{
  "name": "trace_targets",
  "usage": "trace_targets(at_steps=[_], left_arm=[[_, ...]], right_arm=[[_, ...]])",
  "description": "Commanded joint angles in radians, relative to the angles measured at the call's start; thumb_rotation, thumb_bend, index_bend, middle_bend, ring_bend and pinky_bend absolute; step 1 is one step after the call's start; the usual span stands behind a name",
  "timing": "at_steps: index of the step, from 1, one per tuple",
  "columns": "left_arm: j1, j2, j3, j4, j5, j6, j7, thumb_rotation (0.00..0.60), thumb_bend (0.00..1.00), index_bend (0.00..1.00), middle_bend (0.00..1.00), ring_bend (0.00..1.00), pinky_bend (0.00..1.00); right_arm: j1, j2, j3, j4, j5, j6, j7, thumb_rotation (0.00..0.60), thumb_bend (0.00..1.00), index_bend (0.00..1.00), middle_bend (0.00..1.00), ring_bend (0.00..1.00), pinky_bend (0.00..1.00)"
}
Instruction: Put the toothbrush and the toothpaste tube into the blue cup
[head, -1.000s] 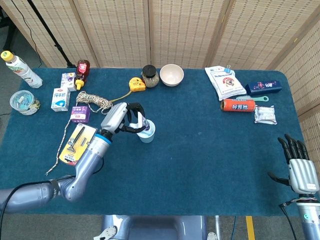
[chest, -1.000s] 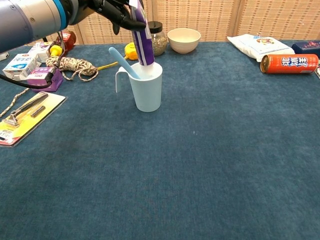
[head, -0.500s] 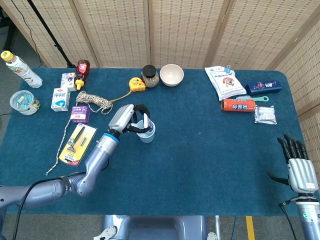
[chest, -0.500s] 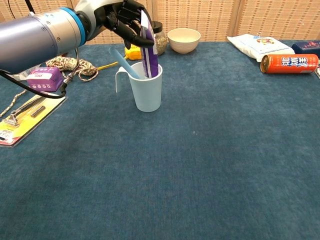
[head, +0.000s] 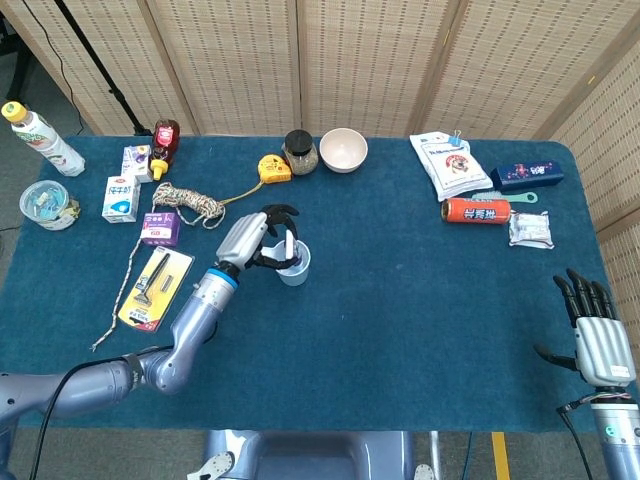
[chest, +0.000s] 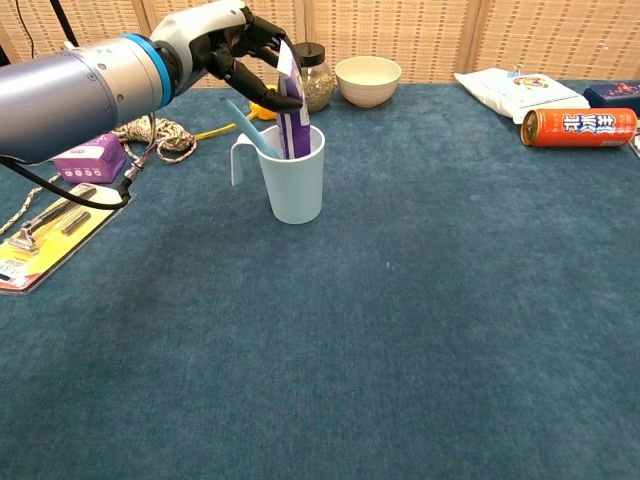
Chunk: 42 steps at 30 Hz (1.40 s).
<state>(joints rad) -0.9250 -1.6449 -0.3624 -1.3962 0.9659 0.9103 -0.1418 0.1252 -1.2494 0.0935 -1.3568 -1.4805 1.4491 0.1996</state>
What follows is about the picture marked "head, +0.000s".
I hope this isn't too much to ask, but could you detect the silver table leg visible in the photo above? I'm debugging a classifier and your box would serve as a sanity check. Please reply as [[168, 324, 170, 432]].
[[428, 430, 444, 480]]

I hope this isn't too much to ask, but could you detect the white drink bottle yellow cap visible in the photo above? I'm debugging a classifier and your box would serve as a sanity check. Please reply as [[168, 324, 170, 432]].
[[0, 100, 87, 178]]

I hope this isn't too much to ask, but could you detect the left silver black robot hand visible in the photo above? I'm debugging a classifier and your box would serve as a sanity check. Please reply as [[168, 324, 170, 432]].
[[214, 203, 301, 274]]

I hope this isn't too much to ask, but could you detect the purple white toothpaste tube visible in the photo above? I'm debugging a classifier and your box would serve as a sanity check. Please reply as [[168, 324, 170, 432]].
[[283, 238, 307, 266]]

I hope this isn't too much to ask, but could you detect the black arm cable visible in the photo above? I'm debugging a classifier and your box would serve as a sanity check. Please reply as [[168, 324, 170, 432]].
[[29, 344, 176, 480], [557, 402, 594, 480]]

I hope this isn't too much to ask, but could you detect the glass jar with black lid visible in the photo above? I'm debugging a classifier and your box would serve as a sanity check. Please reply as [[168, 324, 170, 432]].
[[281, 129, 320, 176]]

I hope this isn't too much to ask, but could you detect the white cup with handle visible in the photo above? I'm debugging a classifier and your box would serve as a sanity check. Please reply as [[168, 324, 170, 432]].
[[259, 239, 312, 287]]

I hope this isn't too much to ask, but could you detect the white purple milk carton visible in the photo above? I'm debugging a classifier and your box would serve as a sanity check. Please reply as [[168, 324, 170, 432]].
[[120, 144, 154, 184]]

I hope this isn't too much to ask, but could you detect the blue-grey robot torso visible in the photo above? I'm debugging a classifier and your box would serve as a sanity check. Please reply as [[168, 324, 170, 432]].
[[187, 429, 436, 480]]

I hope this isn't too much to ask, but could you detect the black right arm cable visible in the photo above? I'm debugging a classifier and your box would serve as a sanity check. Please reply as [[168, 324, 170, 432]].
[[557, 402, 594, 480]]

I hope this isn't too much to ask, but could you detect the clear tub of clips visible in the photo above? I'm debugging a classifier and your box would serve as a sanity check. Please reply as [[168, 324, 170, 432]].
[[19, 179, 81, 232]]

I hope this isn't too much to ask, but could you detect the black tripod stand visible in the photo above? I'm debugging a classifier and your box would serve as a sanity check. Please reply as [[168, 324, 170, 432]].
[[52, 0, 154, 137]]

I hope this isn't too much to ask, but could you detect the teal scrub brush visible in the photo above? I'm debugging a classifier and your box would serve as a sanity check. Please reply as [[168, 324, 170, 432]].
[[471, 190, 539, 205]]

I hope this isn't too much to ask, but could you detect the braided multicolour rope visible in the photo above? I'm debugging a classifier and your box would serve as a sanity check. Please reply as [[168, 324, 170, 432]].
[[90, 181, 227, 352]]

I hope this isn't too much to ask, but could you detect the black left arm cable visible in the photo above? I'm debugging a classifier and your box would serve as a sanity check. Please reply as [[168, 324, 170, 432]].
[[29, 344, 176, 480]]

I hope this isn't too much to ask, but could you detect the razor in yellow blister pack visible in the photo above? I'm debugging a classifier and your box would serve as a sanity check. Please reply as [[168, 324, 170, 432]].
[[117, 245, 195, 334]]

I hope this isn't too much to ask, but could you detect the white blue milk carton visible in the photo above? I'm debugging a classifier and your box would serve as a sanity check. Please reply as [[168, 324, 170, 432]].
[[101, 174, 142, 224]]

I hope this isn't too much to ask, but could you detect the thin black background cable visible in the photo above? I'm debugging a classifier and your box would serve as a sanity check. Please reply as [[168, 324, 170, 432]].
[[19, 0, 84, 136]]

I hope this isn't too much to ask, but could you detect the small white wrapped packet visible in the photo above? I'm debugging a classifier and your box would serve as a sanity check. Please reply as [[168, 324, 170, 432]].
[[508, 210, 555, 250]]

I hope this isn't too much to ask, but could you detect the dark blue long box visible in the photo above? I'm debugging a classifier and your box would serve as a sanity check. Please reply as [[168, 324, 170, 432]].
[[489, 159, 565, 192]]

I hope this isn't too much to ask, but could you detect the yellow tape measure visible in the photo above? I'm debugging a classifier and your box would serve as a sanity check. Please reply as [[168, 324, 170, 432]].
[[219, 153, 293, 206]]

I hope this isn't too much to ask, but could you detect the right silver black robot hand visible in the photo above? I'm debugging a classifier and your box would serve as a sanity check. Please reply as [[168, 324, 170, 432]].
[[533, 268, 639, 389]]

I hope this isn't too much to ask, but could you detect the beige bowl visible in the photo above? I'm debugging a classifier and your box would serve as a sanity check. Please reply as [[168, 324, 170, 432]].
[[319, 127, 370, 174]]

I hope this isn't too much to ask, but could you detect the orange drink can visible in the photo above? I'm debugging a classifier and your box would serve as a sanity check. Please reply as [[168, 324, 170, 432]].
[[440, 196, 512, 226]]

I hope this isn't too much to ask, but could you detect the white snack bag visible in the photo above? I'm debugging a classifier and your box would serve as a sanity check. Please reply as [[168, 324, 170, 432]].
[[409, 130, 494, 202]]

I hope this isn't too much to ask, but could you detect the small purple box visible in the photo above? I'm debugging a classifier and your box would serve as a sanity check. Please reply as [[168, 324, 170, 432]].
[[140, 211, 182, 248]]

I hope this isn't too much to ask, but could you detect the blue tablecloth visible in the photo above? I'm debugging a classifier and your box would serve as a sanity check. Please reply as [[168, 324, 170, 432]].
[[0, 135, 640, 434]]

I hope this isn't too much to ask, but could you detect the red honey bottle yellow cap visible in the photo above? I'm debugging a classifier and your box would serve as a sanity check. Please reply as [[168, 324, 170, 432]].
[[150, 118, 181, 182]]

